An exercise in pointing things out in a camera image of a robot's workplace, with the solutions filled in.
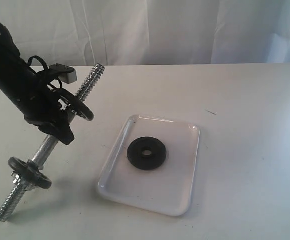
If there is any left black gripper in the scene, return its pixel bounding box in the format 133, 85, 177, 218
14, 68, 75, 145

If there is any black weight plate end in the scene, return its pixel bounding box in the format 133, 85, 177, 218
57, 88, 95, 122

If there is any black weight plate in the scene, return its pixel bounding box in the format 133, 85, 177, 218
8, 157, 52, 190
127, 136, 167, 171

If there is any chrome threaded dumbbell bar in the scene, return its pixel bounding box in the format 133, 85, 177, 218
0, 64, 105, 222

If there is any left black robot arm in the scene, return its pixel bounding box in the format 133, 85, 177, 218
0, 23, 75, 145

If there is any silver collar nut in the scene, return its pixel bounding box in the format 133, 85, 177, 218
11, 172, 22, 186

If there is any white rectangular tray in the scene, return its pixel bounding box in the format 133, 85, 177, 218
96, 115, 201, 217

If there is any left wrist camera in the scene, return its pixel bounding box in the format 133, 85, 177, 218
49, 63, 77, 84

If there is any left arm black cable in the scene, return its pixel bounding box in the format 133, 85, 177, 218
26, 55, 66, 93

